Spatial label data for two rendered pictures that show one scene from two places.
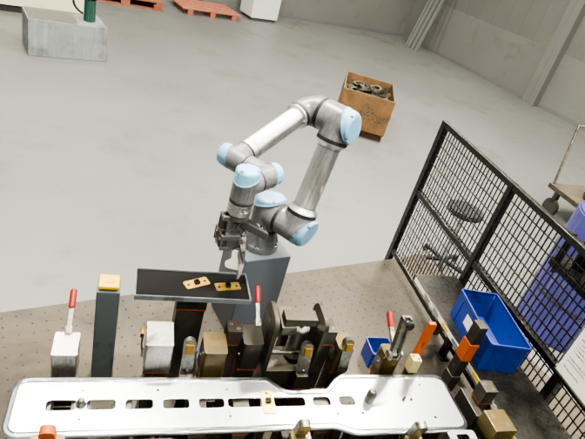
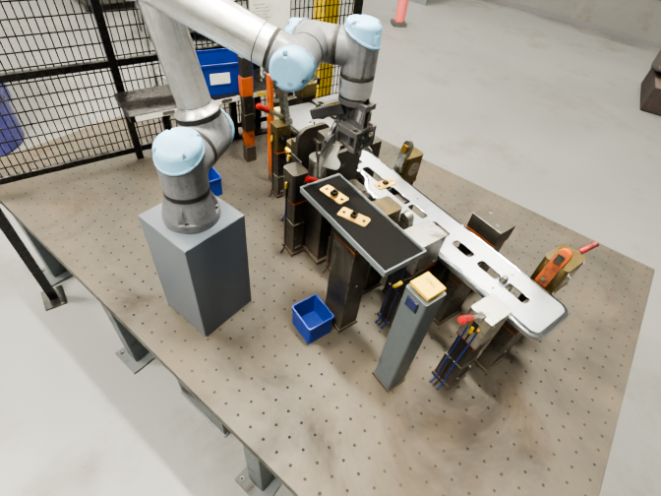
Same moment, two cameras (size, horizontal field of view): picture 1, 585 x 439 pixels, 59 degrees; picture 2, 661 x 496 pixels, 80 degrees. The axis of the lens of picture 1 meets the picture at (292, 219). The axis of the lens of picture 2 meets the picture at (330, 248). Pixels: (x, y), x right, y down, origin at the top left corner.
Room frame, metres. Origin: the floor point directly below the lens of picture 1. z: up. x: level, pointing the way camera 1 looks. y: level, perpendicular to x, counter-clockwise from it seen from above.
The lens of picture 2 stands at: (1.64, 0.97, 1.84)
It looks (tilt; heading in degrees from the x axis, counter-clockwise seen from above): 46 degrees down; 250
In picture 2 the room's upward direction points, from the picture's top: 8 degrees clockwise
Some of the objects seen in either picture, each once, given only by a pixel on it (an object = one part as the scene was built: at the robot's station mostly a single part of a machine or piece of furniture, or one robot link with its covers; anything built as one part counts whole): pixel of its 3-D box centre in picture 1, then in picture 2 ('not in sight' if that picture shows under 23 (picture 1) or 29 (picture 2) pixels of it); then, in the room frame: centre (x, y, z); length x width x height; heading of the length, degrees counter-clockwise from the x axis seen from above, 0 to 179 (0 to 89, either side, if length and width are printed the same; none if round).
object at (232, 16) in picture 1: (205, 9); not in sight; (10.86, 2.90, 0.06); 1.28 x 0.88 x 0.12; 127
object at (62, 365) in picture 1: (65, 381); (464, 347); (1.04, 0.53, 0.88); 0.12 x 0.07 x 0.36; 21
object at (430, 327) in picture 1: (406, 373); (270, 133); (1.42, -0.56, 0.95); 0.03 x 0.01 x 0.50; 111
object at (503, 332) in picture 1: (487, 329); (214, 72); (1.62, -0.84, 1.10); 0.30 x 0.17 x 0.13; 13
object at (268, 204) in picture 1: (269, 210); (182, 161); (1.73, 0.10, 1.27); 0.13 x 0.12 x 0.14; 62
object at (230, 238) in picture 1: (232, 229); (353, 121); (1.33, 0.17, 1.39); 0.09 x 0.08 x 0.12; 120
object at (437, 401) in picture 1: (261, 404); (390, 187); (1.06, -0.07, 1.00); 1.38 x 0.22 x 0.02; 111
